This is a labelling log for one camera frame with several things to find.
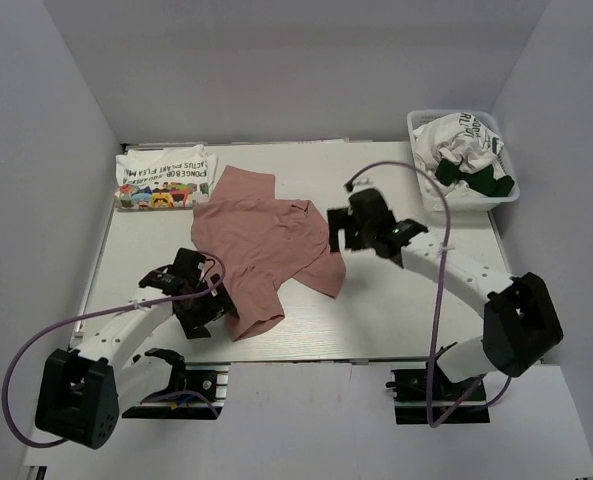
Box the plain white t-shirt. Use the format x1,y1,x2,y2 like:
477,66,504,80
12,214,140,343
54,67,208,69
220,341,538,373
413,147,479,202

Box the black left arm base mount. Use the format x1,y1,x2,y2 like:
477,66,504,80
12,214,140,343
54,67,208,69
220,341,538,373
122,364,230,421

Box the white plastic laundry basket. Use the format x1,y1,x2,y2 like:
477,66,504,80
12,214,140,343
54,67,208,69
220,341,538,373
407,109,520,211

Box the pink t-shirt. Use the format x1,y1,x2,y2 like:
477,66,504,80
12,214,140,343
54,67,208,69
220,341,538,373
191,166,346,341

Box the dark green t-shirt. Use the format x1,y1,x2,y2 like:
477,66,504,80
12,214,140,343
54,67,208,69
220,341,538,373
435,158,515,198

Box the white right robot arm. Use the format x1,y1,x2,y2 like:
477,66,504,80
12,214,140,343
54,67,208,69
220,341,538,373
327,188,564,399

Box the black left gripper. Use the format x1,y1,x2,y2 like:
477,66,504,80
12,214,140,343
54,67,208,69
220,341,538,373
177,273,239,339

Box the folded white cartoon print t-shirt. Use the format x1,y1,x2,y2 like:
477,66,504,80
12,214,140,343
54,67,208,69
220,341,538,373
114,145,218,211

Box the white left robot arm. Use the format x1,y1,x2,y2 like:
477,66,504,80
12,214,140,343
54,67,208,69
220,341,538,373
35,248,235,449

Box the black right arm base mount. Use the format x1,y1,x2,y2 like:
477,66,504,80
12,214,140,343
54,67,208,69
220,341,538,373
385,368,490,425

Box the white t-shirt green lettering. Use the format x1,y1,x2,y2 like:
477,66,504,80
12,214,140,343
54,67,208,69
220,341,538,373
412,112,505,178

